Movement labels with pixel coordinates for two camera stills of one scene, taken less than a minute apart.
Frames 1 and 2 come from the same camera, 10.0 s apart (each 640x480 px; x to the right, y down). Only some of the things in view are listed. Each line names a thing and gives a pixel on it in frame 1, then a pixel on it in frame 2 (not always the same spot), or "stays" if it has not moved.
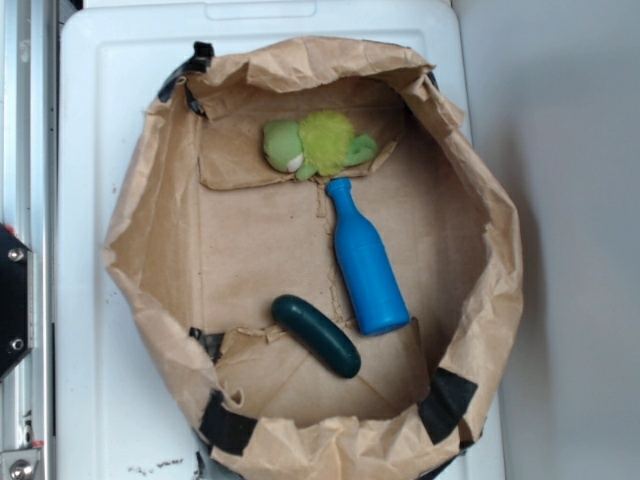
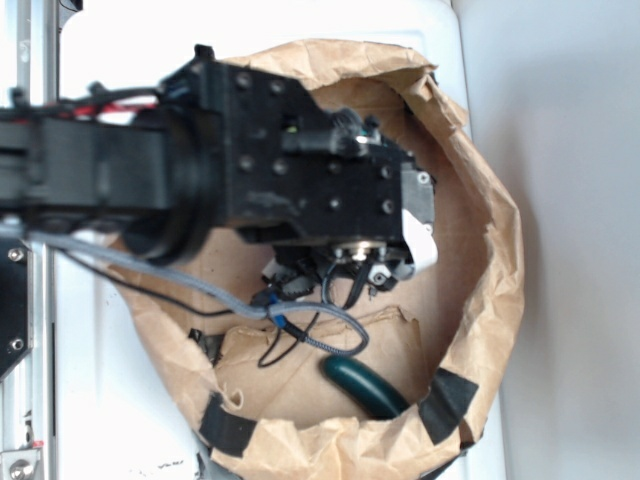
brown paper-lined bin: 206,236 stays
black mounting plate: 16,300 stays
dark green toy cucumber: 316,335 to 364,387
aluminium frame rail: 28,392 stays
